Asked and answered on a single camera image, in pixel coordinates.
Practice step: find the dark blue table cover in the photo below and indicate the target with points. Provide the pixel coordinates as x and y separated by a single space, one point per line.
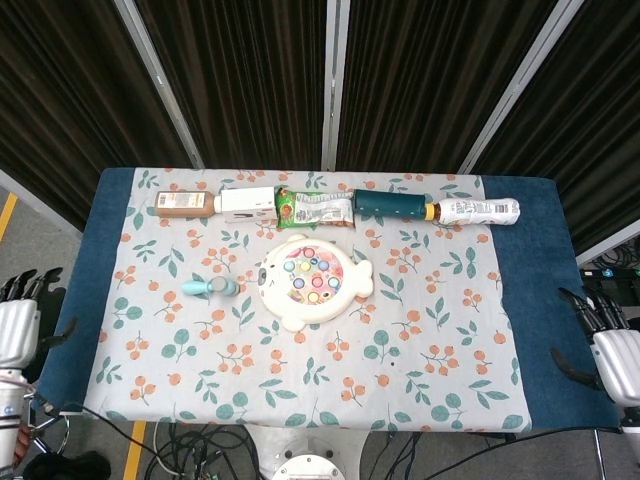
540 250

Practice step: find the brown drink bottle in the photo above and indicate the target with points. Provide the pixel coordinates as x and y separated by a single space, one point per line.
182 205

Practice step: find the left silver and black robot hand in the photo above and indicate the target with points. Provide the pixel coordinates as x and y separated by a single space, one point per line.
17 330

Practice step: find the white-label bottle with yellow cap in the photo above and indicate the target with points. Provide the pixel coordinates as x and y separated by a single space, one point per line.
475 211

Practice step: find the silver metal partition post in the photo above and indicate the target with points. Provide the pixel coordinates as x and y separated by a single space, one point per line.
520 85
334 85
160 85

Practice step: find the black power strip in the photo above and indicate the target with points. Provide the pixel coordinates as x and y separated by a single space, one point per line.
612 273

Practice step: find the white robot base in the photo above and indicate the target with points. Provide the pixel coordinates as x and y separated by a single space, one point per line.
310 455

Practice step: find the floral orange berry tablecloth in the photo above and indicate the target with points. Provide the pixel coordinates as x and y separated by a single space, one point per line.
310 370

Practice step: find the black floor object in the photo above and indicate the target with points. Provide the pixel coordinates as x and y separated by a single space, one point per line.
65 465

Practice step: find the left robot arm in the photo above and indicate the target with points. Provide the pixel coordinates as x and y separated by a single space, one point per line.
10 415

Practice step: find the white whack-a-mole toy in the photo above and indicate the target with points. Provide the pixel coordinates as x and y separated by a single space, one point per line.
312 310

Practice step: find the dark teal long box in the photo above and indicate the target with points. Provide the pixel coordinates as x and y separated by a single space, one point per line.
390 205

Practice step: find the green snack bag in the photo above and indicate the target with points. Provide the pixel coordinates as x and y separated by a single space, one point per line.
310 210

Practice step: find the light blue toy hammer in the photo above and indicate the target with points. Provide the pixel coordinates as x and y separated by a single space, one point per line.
220 286

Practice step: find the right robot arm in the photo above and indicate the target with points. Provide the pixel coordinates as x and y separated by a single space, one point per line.
631 416

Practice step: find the dark pleated backdrop curtain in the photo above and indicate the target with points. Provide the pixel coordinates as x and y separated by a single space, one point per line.
250 75

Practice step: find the right silver and black robot hand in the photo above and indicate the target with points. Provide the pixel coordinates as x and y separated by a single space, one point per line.
617 360

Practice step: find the white stapler box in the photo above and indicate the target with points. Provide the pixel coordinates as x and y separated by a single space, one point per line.
245 202

